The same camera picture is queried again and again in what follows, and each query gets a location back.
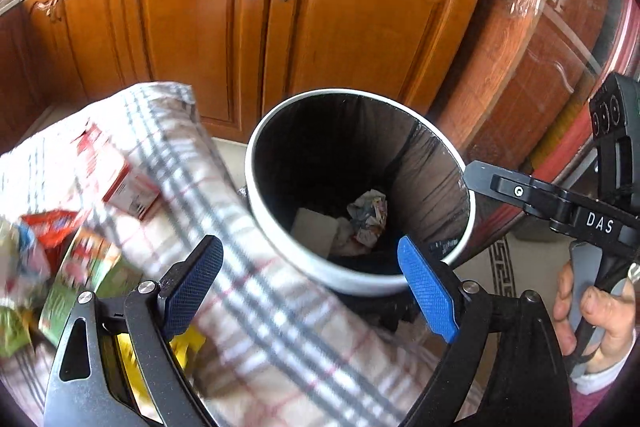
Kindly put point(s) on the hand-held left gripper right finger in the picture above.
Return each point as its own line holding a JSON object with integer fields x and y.
{"x": 427, "y": 292}

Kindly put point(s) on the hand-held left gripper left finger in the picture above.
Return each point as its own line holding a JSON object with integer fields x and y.
{"x": 192, "y": 289}

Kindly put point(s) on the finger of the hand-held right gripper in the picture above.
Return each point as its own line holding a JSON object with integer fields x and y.
{"x": 505, "y": 188}

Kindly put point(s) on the green printed packet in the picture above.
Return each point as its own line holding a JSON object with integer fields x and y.
{"x": 85, "y": 277}

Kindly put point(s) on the white trash bin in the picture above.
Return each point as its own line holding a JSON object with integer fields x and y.
{"x": 300, "y": 252}

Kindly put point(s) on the red and white carton box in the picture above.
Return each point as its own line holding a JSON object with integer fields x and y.
{"x": 131, "y": 193}

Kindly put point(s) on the orange snack packet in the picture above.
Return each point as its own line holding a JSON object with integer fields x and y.
{"x": 52, "y": 227}

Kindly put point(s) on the person's right forearm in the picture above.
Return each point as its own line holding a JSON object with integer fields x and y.
{"x": 605, "y": 394}

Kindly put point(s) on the crumpled paper trash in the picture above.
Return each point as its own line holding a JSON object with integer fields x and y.
{"x": 312, "y": 229}

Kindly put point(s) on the person's right hand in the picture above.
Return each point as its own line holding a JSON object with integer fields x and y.
{"x": 615, "y": 327}

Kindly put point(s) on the yellow packet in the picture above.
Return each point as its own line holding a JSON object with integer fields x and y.
{"x": 189, "y": 347}

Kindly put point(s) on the plaid blanket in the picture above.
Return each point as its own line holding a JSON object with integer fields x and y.
{"x": 250, "y": 302}

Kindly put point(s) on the black bin liner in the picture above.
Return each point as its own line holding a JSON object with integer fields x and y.
{"x": 430, "y": 167}

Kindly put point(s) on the crumpled printed paper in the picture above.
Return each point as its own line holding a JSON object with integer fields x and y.
{"x": 369, "y": 214}

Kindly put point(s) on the round red-rimmed table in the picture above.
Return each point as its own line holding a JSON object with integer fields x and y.
{"x": 540, "y": 72}

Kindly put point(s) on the pale printed packet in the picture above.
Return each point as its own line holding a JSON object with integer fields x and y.
{"x": 22, "y": 262}

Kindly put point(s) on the small green packet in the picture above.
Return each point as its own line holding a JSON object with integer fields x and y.
{"x": 15, "y": 329}

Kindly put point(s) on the wooden cabinet door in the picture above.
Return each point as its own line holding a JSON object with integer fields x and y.
{"x": 20, "y": 67}
{"x": 365, "y": 32}
{"x": 195, "y": 32}
{"x": 85, "y": 37}

